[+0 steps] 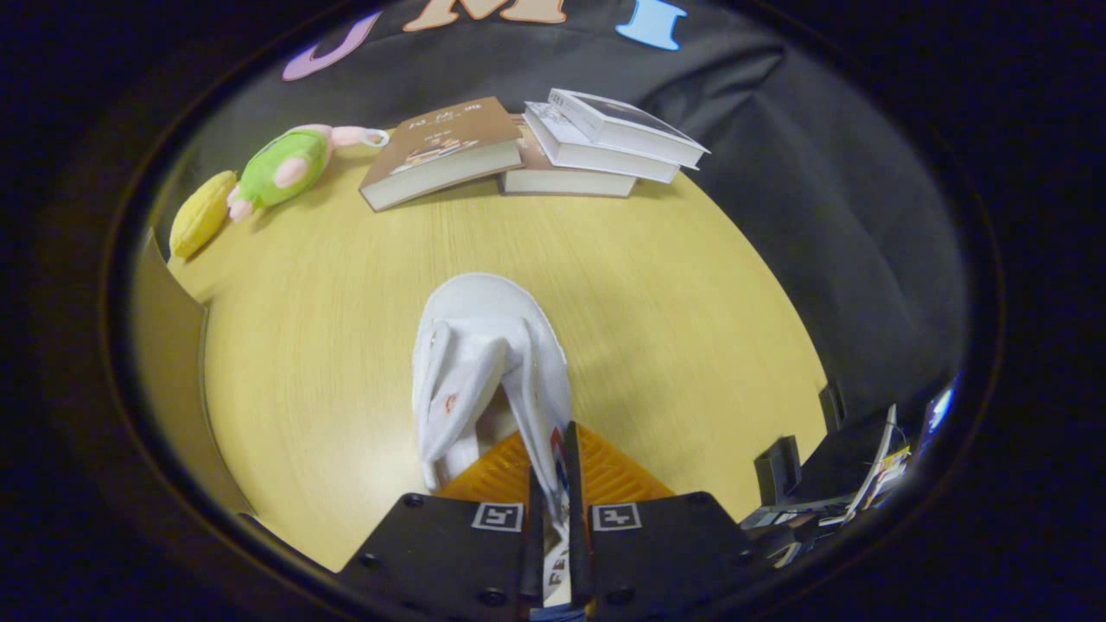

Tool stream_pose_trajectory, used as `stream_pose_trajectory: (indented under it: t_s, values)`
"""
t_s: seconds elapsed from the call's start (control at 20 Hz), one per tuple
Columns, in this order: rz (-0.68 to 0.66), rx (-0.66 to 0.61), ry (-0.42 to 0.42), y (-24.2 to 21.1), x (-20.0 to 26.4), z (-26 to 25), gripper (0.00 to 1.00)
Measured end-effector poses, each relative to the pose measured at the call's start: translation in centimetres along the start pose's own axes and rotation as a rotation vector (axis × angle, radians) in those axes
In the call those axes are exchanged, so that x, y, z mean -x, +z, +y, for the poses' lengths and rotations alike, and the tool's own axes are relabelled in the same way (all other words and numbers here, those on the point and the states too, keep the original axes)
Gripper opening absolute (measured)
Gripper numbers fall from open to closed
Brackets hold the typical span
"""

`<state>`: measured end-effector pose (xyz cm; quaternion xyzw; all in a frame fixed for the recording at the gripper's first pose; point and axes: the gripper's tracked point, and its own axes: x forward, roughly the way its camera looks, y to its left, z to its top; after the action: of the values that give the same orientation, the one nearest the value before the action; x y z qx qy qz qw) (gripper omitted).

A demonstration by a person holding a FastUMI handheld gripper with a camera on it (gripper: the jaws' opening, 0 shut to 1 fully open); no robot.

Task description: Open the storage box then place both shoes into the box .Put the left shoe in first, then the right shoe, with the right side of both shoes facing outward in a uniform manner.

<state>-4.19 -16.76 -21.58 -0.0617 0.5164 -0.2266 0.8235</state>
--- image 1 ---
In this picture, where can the black equipment case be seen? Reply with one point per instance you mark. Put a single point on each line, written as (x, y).
(838, 466)

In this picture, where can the thin white book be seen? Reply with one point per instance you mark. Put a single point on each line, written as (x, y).
(631, 125)

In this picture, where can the black backdrop cloth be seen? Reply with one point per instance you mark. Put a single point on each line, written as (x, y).
(821, 216)

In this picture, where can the brown cover book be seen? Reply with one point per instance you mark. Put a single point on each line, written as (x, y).
(436, 142)

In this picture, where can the black upright block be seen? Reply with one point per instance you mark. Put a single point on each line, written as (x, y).
(776, 471)
(831, 406)

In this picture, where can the white canvas shoe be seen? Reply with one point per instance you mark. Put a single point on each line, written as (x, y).
(484, 345)

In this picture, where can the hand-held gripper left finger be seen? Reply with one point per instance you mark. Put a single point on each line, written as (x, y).
(441, 553)

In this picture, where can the cardboard storage box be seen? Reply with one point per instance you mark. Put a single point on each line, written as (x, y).
(173, 371)

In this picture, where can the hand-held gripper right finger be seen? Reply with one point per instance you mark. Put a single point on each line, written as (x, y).
(665, 544)

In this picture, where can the yellow plush toy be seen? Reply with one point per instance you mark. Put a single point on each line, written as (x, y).
(200, 216)

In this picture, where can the green and pink plush toy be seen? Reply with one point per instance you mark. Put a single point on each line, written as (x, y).
(281, 168)

